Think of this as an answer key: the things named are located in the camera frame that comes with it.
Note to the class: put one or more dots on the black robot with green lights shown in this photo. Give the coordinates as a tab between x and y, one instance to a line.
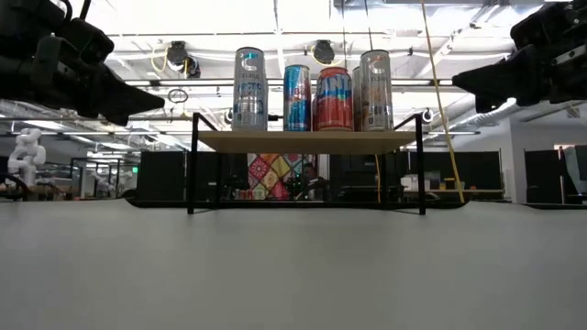
298	185

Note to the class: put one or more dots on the grey air duct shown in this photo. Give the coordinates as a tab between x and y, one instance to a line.
495	117

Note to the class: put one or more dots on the colourful mural panel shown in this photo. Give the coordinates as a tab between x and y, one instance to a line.
268	176

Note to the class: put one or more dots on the wooden shelf with black legs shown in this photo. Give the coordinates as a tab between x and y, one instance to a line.
302	142

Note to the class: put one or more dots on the black partition panel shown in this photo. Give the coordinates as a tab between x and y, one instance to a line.
165	176
543	174
458	169

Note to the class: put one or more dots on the pale silver-blue Red Bull can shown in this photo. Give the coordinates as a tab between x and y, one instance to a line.
297	101

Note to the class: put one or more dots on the white blue slim can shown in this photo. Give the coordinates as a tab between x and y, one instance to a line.
250	91

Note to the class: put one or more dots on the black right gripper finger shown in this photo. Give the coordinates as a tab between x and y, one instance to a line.
504	78
488	104

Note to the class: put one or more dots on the red Fanta strawberry can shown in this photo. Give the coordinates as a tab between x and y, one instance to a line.
334	101

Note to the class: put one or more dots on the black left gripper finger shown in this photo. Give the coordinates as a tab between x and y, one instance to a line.
114	118
119	96

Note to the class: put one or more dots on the black aluminium rig frame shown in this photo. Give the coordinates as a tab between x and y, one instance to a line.
160	203

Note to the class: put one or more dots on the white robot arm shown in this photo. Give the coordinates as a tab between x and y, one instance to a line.
27	156

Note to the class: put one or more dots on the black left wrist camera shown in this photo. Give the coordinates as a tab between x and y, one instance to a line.
87	41

